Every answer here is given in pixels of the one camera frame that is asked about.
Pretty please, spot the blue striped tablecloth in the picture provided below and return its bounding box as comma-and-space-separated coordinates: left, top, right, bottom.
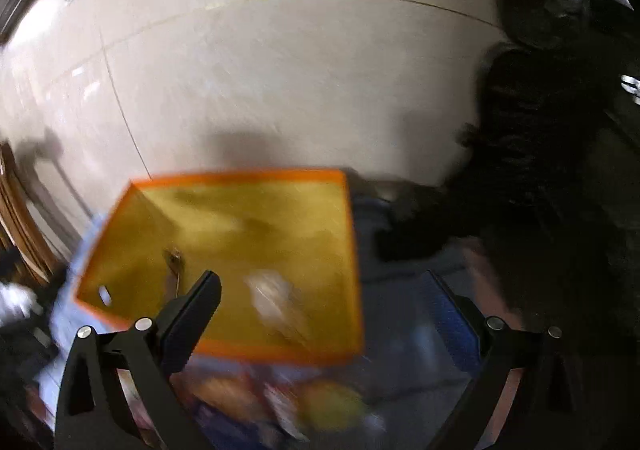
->
66, 197, 471, 449

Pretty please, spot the carved light wooden chair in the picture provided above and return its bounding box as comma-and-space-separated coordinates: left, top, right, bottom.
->
1, 141, 61, 285

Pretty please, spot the yellow snack packet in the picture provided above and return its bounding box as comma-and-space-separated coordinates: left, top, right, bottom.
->
299, 380, 368, 433

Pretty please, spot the dark carved wooden sofa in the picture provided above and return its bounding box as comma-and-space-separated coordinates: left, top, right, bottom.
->
374, 0, 639, 449

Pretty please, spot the orange cardboard box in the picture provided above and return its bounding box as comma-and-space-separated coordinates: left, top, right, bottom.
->
75, 169, 364, 366

